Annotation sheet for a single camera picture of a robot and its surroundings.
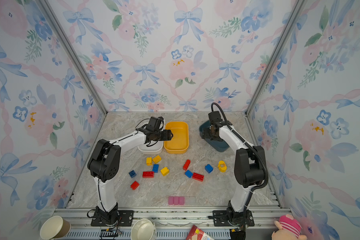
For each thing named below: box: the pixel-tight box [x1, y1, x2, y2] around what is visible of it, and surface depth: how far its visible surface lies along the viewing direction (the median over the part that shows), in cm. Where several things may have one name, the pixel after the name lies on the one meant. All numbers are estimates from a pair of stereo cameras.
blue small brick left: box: [128, 170, 137, 178], surface depth 89 cm
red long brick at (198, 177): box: [192, 172, 205, 182], surface depth 89 cm
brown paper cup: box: [39, 215, 72, 240], surface depth 68 cm
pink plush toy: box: [271, 214, 308, 240], surface depth 68 cm
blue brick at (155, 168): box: [152, 164, 160, 173], surface depth 91 cm
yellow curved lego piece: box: [217, 160, 228, 173], surface depth 92 cm
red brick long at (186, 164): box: [183, 159, 191, 171], surface depth 94 cm
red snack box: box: [186, 224, 215, 240], surface depth 68 cm
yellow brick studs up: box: [152, 155, 162, 164], surface depth 96 cm
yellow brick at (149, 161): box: [146, 157, 153, 166], surface depth 94 cm
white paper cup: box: [130, 219, 157, 240], surface depth 72 cm
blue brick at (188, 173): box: [184, 169, 193, 178], surface depth 90 cm
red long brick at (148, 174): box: [142, 171, 155, 178], surface depth 89 cm
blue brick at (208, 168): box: [204, 164, 214, 174], surface depth 92 cm
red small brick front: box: [130, 180, 140, 190], surface depth 86 cm
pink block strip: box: [168, 196, 185, 205], surface depth 81 cm
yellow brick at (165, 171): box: [161, 167, 170, 177], surface depth 90 cm
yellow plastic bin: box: [163, 121, 189, 154], surface depth 105 cm
